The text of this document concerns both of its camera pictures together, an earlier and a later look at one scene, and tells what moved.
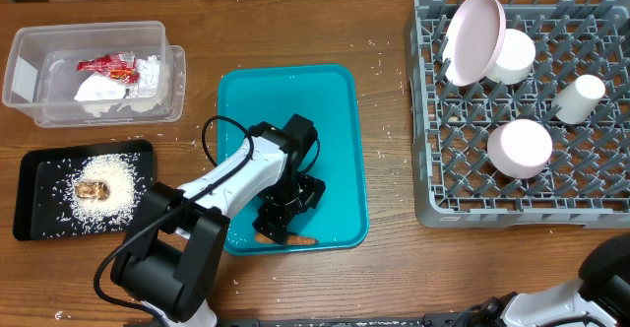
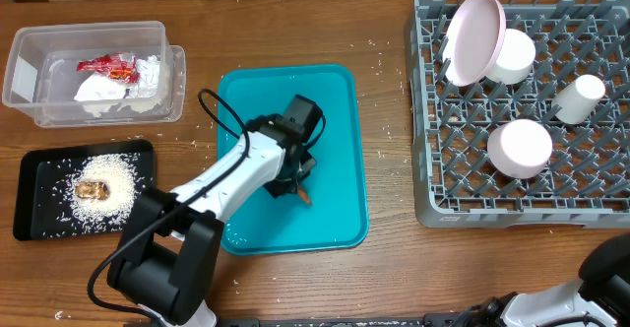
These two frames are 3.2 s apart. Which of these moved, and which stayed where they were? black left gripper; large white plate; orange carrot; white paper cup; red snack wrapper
Moved: orange carrot; black left gripper
Stayed: red snack wrapper; large white plate; white paper cup
